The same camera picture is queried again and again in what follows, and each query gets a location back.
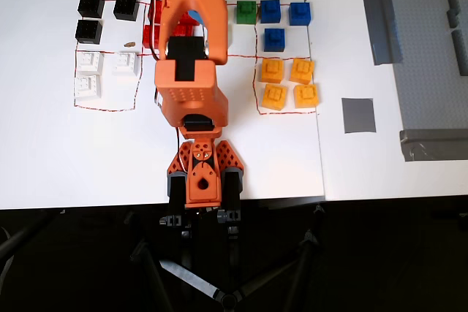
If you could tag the blue lego block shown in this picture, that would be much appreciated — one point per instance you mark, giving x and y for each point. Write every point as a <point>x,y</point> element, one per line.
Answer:
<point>274,39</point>
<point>300,13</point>
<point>270,11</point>

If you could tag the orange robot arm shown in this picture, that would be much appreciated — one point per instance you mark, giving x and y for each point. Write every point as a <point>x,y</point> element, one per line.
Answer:
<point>190,82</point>

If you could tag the green lego block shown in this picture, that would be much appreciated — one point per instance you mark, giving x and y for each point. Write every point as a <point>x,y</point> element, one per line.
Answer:
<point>246,11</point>

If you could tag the black lego block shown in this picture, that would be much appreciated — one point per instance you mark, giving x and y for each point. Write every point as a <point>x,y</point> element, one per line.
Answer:
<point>88,31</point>
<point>90,5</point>
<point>125,8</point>

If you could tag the white lego block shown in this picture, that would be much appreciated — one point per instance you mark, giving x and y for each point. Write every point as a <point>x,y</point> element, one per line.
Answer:
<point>87,87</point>
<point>88,61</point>
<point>125,63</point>

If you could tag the yellow lego block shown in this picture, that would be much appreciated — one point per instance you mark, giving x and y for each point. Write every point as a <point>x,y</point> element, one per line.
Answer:
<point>302,71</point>
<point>274,96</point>
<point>306,95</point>
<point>272,71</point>

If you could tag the grey square tape marker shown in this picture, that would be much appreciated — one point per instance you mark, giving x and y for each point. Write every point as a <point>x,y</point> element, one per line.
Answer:
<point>358,114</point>

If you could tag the small brown crumb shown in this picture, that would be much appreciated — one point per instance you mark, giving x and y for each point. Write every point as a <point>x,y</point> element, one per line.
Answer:
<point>129,44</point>

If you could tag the grey black table clamp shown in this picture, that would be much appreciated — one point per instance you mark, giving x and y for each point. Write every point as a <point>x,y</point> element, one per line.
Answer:
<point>176,195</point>
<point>232,195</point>

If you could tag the grey lego baseplate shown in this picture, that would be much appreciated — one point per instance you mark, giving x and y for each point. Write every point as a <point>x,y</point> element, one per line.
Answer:
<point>424,71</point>

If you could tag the black tripod stand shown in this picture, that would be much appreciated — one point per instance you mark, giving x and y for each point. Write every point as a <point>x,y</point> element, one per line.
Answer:
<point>190,278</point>

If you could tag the black stand leg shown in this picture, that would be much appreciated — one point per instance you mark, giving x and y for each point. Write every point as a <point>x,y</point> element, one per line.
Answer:
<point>22,237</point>

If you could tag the grey duct tape strip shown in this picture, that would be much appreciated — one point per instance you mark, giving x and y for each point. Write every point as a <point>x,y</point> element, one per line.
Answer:
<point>433,145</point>
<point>382,27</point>

